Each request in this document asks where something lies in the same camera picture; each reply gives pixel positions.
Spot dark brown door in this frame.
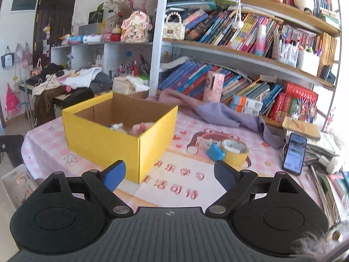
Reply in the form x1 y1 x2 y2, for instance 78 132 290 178
33 0 80 66

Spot stack of textbooks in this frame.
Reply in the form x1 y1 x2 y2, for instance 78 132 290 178
309 164 349 224

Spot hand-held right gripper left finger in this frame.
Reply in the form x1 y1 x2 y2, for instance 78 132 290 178
31 160 134 219

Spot yellow cardboard box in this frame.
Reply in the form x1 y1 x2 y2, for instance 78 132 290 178
62 91 179 184

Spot grey fluffy fabric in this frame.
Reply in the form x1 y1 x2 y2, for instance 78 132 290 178
292 220 349 262

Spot purple cloth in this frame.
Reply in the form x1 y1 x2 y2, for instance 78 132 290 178
146 88 285 149

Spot row of blue books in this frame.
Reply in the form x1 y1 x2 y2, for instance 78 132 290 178
158 60 284 107

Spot yellow tape roll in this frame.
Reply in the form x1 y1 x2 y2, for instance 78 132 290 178
219 139 250 167

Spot white floor storage box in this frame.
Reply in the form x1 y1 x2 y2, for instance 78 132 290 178
1 164 39 208

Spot cup of marker pens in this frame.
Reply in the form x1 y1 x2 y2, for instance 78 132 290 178
273 31 299 67

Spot blue tissue pack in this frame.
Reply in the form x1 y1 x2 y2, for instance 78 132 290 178
67 34 84 45

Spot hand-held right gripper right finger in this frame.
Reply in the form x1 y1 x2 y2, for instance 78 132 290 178
205 160 315 219

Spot red dictionary set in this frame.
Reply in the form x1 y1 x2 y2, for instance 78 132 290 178
269 80 319 123

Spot pink drawstring bag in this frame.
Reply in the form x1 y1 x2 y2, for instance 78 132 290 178
5 83 21 115

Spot white power plug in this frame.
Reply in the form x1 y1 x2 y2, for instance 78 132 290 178
318 155 344 174

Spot white pen container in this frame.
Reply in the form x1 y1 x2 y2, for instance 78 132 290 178
296 49 321 77

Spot dark tote bag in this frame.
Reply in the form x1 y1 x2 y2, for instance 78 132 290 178
1 46 16 69

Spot pink printed tablecloth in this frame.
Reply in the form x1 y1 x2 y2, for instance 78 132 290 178
21 98 339 216

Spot grey storage box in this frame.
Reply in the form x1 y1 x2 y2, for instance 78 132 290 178
79 23 105 36

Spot black smartphone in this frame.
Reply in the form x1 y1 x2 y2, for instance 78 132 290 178
281 132 308 176

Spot pile of clothes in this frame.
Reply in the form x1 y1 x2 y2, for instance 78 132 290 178
31 63 113 126

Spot small white orange box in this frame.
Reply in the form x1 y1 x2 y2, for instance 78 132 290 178
195 138 216 149

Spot pink plush pig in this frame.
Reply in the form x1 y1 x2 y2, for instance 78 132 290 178
129 122 156 136

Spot black keyboard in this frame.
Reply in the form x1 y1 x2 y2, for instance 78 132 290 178
19 76 95 107

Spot teal flat book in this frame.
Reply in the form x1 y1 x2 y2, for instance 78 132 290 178
166 0 241 13

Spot panda plush toy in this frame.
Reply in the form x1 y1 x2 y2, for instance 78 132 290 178
293 0 316 15

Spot white cubby shelf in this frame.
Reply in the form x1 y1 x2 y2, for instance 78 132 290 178
50 41 153 80

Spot cartoon wall sticker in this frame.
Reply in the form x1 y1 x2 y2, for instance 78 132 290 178
326 113 336 132

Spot white wooden bookshelf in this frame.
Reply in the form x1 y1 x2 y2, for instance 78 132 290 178
149 0 342 131

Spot row of thin books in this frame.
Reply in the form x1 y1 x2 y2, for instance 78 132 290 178
282 0 341 29

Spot stack of loose papers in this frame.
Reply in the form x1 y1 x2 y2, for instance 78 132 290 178
305 132 341 164

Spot white quilted handbag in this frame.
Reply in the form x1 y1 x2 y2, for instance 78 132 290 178
163 12 185 40

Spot pink hanging bags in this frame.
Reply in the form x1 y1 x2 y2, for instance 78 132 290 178
15 42 33 68

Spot pink white gradient bottle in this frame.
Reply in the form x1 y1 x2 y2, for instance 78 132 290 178
255 24 267 57

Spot red round doll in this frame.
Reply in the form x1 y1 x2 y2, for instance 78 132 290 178
110 24 122 42

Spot white pompom string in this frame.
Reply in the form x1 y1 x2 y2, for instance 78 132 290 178
231 0 246 29

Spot white wrapped packet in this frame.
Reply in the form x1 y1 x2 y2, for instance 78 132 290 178
82 34 103 44

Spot small black device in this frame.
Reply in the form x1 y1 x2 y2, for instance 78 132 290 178
320 65 336 84

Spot pink floral ornament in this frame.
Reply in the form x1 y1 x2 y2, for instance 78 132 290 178
120 11 152 43

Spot white plastic bag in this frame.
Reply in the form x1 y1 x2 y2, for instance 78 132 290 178
112 76 150 95

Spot grey wall panel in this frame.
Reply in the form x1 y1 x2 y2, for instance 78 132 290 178
11 0 38 14

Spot potted dried flowers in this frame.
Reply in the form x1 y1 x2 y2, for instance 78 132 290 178
89 0 135 24

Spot row of colourful paperbacks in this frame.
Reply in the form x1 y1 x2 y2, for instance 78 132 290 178
184 8 281 55

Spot row of yellow books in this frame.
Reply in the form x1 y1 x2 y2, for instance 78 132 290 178
318 31 339 77

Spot brown paper notebook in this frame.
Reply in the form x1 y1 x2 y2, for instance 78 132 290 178
282 116 322 140

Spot pink cylindrical case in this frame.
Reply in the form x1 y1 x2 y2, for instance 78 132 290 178
202 71 225 103

